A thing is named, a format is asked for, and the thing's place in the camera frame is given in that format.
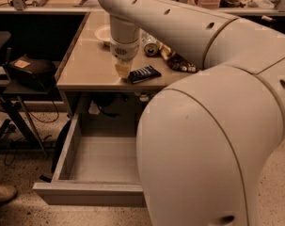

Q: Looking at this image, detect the grey counter cabinet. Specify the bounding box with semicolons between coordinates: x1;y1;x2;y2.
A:
56;9;189;118

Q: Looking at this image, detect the tan shoe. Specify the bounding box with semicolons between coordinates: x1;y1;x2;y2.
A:
0;186;17;203

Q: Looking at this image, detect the crushed green soda can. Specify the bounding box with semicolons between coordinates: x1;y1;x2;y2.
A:
141;31;159;57

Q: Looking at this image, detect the white paper bowl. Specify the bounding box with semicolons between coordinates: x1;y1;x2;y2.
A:
94;24;110;46

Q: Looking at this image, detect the dark blue rxbar wrapper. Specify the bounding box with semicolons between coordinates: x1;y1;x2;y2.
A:
128;65;161;84

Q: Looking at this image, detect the crumpled brown chip bag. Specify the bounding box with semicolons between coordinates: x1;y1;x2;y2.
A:
160;44;198;73

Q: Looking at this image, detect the black bag with label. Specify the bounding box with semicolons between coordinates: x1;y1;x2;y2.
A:
8;55;56;90

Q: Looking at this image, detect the grey stick with handle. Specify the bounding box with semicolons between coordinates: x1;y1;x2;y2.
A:
261;15;275;24

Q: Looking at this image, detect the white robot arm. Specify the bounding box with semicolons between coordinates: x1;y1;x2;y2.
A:
98;0;285;226

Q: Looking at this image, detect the black cable under counter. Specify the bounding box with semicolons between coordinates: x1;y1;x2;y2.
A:
89;92;129;120

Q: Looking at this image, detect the dark side table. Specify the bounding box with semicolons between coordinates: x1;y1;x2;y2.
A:
0;31;56;157

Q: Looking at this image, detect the open grey top drawer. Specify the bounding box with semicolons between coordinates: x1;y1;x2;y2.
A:
32;94;147;207

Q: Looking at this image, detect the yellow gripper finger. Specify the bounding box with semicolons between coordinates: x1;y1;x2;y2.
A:
115;59;133;79

